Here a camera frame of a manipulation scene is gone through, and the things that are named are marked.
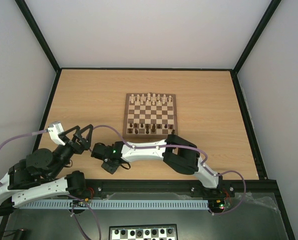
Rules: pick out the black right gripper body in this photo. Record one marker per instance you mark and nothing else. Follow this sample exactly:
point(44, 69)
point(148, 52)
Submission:
point(98, 152)

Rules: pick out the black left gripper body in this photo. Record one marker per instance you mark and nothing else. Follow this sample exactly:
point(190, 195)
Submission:
point(78, 148)

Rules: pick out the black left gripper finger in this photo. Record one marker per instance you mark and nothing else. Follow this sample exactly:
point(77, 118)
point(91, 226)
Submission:
point(64, 136)
point(84, 136)

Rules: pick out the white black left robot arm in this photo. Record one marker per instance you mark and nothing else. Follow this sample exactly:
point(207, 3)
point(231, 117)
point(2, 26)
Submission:
point(35, 177)

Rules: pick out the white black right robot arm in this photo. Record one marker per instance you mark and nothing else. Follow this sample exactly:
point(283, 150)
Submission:
point(179, 154)

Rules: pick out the white chess piece back left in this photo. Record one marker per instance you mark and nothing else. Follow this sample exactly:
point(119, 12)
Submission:
point(132, 98)

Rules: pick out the wooden chess board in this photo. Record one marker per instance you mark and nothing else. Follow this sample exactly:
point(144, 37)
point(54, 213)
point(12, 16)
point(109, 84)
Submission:
point(149, 114)

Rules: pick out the small printed chess board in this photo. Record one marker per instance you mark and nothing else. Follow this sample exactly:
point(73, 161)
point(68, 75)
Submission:
point(143, 232)

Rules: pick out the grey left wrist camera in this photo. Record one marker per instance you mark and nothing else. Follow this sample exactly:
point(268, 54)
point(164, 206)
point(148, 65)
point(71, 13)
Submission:
point(55, 127)

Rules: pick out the grey slotted cable duct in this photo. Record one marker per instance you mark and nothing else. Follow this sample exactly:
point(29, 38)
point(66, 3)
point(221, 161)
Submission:
point(66, 204)

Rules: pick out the black frame post back left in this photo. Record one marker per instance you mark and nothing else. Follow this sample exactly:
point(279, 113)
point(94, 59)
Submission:
point(23, 7)

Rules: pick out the black frame post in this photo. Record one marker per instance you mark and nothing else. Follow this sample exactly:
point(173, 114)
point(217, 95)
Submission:
point(272, 7)
point(23, 7)

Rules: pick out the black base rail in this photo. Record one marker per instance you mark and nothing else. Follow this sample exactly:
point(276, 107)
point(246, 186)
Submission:
point(101, 188)

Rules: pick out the black frame post back right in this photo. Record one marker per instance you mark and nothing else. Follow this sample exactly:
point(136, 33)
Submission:
point(272, 7)

